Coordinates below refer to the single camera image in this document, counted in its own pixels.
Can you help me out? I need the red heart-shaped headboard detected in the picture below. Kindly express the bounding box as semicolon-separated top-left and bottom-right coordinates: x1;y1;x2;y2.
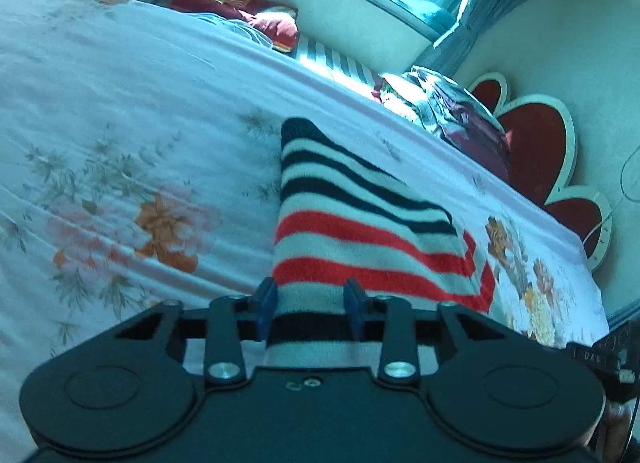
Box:
467;72;613;271

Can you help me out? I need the thin wall cable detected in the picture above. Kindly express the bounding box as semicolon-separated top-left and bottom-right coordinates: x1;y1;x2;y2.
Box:
619;146;640;206

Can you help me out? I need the red pillow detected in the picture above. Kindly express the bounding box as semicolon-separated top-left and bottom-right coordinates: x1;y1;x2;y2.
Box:
167;0;300;54

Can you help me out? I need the floral bed sheet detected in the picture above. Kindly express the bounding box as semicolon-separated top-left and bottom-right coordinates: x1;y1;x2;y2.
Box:
0;0;611;463

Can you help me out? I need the light blue cloth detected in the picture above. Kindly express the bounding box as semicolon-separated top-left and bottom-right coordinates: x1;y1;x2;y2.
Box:
190;12;276;49

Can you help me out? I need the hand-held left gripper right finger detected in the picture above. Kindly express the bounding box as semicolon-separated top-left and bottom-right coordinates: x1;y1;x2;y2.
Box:
344;278;512;388

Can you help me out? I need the striped knit sweater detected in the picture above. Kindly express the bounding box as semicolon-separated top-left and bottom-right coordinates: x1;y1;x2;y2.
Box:
265;117;497;379

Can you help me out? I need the person's right hand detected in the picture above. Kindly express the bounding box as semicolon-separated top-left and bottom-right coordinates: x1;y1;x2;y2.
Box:
600;402;634;463

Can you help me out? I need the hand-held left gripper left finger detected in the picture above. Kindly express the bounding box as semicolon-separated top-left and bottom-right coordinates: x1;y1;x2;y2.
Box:
114;277;279;387

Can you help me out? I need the crumpled grey maroon blanket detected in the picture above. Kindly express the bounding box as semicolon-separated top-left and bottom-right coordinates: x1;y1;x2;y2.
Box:
372;66;513;184

